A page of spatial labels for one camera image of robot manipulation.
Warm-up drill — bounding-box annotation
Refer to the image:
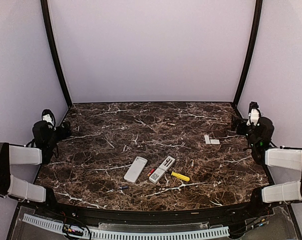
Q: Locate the white battery cover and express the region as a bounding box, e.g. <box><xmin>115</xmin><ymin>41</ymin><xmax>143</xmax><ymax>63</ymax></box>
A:
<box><xmin>204</xmin><ymin>135</ymin><xmax>211</xmax><ymax>145</ymax></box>
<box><xmin>210</xmin><ymin>139</ymin><xmax>220</xmax><ymax>145</ymax></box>

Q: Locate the yellow handled screwdriver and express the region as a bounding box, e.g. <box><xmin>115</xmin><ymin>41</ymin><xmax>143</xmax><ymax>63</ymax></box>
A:
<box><xmin>166</xmin><ymin>171</ymin><xmax>190</xmax><ymax>182</ymax></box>

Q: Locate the grey remote control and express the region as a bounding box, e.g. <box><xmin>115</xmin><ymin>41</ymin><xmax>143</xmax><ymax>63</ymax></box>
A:
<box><xmin>124</xmin><ymin>156</ymin><xmax>148</xmax><ymax>183</ymax></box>

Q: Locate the white remote control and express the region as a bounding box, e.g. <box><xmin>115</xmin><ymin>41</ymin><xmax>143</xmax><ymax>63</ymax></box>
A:
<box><xmin>149</xmin><ymin>156</ymin><xmax>175</xmax><ymax>184</ymax></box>

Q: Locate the red orange AAA battery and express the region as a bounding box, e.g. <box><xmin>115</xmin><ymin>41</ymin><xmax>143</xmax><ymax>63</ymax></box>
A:
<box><xmin>147</xmin><ymin>169</ymin><xmax>155</xmax><ymax>177</ymax></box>

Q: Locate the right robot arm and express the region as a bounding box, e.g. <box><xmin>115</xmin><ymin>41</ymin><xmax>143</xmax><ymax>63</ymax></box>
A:
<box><xmin>231</xmin><ymin>116</ymin><xmax>302</xmax><ymax>217</ymax></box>

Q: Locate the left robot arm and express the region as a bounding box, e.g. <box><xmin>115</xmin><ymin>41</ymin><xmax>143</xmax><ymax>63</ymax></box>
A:
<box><xmin>0</xmin><ymin>120</ymin><xmax>72</xmax><ymax>218</ymax></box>

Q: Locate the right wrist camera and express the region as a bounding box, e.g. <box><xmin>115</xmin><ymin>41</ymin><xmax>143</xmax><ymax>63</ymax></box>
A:
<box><xmin>246</xmin><ymin>101</ymin><xmax>261</xmax><ymax>126</ymax></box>

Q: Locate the black front rail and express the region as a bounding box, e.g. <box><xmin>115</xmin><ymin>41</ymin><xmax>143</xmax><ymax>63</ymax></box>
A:
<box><xmin>32</xmin><ymin>202</ymin><xmax>280</xmax><ymax>226</ymax></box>

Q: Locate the white slotted cable duct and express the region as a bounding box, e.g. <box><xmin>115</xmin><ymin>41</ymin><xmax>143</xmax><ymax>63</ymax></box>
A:
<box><xmin>22</xmin><ymin>214</ymin><xmax>229</xmax><ymax>240</ymax></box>

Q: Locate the right black frame post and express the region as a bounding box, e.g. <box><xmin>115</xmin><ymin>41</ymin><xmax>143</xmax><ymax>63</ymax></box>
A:
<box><xmin>232</xmin><ymin>0</ymin><xmax>263</xmax><ymax>108</ymax></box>

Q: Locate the black frame post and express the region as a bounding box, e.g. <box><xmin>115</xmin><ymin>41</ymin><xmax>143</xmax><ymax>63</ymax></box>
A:
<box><xmin>40</xmin><ymin>0</ymin><xmax>73</xmax><ymax>106</ymax></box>
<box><xmin>232</xmin><ymin>0</ymin><xmax>263</xmax><ymax>108</ymax></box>

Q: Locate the left black frame post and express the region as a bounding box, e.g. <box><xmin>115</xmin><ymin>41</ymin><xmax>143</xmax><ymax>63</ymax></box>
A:
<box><xmin>40</xmin><ymin>0</ymin><xmax>73</xmax><ymax>106</ymax></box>

